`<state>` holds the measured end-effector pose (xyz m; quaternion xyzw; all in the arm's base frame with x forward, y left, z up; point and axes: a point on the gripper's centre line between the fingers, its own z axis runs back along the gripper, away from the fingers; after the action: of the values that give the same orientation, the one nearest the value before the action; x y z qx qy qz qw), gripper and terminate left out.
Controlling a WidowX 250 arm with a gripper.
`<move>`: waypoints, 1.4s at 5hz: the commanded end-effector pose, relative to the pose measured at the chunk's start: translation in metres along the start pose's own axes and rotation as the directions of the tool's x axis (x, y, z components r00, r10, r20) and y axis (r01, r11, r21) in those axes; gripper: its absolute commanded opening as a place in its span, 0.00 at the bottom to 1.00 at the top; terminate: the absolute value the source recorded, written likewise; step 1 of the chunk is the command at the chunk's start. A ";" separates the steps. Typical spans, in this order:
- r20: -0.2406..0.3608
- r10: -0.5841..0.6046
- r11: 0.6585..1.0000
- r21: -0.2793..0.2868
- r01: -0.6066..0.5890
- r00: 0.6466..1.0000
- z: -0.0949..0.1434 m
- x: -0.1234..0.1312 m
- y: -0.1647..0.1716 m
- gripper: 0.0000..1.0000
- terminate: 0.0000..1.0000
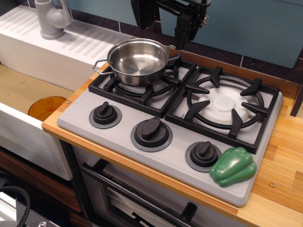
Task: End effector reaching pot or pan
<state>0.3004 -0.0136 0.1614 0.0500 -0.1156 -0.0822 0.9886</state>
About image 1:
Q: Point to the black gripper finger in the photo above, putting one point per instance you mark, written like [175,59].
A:
[145,12]
[186,30]

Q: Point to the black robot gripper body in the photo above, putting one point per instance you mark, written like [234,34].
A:
[196,8]

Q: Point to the stainless steel pot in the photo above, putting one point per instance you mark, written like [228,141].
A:
[136,62]

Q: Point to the black left burner grate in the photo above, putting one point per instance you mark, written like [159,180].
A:
[154,99]

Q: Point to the black burner grate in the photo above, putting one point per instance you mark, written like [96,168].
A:
[154,99]
[261,101]

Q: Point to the white right burner cap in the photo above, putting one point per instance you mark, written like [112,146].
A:
[222,101]

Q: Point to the grey toy faucet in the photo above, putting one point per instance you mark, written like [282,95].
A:
[52,21]

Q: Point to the black right burner grate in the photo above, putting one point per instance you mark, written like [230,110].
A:
[261,101]

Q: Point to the black left stove knob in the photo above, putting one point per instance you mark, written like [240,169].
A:
[105,116]

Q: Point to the black stove knob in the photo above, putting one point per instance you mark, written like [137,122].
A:
[201,156]
[151,135]
[105,116]

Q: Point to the black middle stove knob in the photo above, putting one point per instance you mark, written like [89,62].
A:
[151,135]

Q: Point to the white toy sink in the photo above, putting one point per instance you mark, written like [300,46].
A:
[32,68]

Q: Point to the grey toy stove top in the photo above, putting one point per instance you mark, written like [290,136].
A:
[171,160]

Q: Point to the black right stove knob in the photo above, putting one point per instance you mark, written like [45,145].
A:
[201,156]

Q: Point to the orange plastic sink drain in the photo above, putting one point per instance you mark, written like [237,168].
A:
[44,107]

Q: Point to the green plastic bell pepper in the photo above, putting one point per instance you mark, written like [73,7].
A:
[234,166]

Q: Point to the toy oven door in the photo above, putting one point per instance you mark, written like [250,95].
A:
[128,200]

